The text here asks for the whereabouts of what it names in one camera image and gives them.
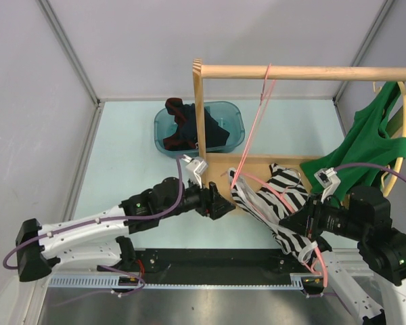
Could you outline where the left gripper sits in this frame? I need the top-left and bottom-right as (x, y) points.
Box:
(158, 173), (235, 219)

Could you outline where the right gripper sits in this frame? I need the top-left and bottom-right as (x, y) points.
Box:
(278, 190), (367, 239)

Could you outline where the striped black white top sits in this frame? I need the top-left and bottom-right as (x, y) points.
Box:
(227, 163), (317, 263)

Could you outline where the thick pink hanger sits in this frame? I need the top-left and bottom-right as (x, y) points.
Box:
(228, 163), (329, 287)

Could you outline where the navy tank top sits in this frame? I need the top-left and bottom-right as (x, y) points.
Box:
(163, 97), (230, 151)

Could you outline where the yellow hanger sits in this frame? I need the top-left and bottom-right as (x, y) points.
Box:
(381, 81), (406, 197)

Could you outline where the green tank top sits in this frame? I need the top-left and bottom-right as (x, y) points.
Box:
(300, 81), (406, 194)

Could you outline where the thin pink wire hanger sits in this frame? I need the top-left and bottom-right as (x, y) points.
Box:
(231, 64), (276, 188)

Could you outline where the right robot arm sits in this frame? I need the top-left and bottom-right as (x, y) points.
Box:
(279, 186), (406, 324)

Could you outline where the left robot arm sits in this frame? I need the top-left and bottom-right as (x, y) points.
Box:
(14, 177), (235, 282)

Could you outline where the wooden clothes rack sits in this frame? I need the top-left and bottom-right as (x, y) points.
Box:
(192, 59), (406, 196)

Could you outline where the teal plastic basin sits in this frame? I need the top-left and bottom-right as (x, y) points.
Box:
(154, 101), (245, 158)

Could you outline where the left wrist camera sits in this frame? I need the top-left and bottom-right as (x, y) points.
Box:
(181, 154), (208, 188)

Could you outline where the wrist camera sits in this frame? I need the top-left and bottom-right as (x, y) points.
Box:
(314, 167), (341, 203)
(181, 154), (208, 188)

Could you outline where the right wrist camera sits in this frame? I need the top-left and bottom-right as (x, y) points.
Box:
(314, 167), (341, 203)

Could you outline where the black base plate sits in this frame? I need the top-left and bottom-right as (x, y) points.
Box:
(110, 248), (323, 295)

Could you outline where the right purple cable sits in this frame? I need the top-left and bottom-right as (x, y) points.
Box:
(304, 162), (406, 305)

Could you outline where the purple cable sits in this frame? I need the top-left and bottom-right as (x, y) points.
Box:
(304, 162), (406, 305)
(3, 157), (185, 301)

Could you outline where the white cable duct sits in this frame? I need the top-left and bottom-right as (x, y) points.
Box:
(48, 274), (304, 290)

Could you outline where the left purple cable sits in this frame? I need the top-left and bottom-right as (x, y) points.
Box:
(3, 157), (185, 301)

